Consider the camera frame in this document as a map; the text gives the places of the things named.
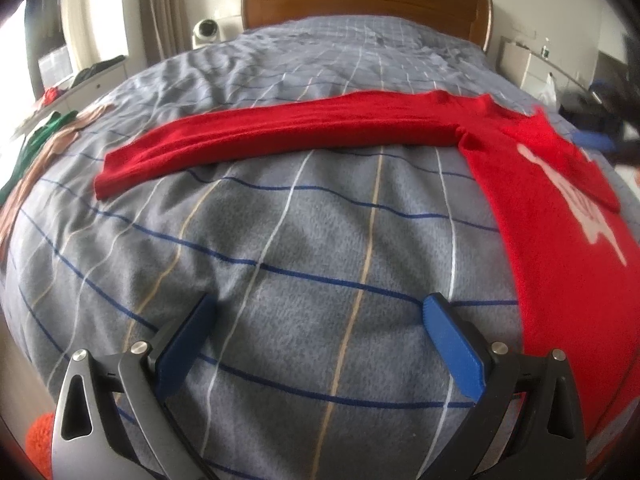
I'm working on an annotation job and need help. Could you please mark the green garment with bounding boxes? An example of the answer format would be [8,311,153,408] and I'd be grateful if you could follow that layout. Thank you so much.
[0,110,78,205]

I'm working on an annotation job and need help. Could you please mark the white bedside desk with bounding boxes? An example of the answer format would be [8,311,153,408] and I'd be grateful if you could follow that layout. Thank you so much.
[497,38,588,108]

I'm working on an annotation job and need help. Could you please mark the black jacket on chair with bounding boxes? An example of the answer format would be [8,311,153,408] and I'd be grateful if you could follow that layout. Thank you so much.
[559,36,639,167]

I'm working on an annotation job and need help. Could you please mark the pink beige garment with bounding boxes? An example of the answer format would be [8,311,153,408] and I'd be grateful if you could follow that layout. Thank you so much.
[1,103,114,270]

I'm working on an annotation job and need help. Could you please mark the small white fan heater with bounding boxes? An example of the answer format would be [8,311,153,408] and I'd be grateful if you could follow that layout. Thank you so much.
[192,18,220,49]

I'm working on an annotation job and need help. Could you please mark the white low dresser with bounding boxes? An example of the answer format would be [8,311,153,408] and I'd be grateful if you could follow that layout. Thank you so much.
[13,58,127,138]

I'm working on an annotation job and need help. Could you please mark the green water bottle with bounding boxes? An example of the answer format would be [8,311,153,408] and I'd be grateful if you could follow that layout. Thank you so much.
[540,37,550,60]

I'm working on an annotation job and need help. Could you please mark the orange trousers of person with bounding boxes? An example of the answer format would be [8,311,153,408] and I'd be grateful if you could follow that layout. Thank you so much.
[25,412,54,480]

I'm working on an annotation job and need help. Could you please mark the grey plaid bed duvet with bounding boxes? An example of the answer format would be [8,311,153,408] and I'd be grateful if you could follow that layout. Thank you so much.
[0,14,640,480]

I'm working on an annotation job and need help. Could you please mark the beige curtain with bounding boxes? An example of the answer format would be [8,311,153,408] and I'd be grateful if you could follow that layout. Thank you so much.
[140,0,191,65]

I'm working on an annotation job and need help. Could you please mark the red knit sweater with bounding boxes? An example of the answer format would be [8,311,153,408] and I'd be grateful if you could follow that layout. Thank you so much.
[93,89,640,470]

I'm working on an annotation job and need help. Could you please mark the white plastic bag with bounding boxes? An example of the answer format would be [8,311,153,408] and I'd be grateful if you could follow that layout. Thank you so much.
[538,72,559,112]

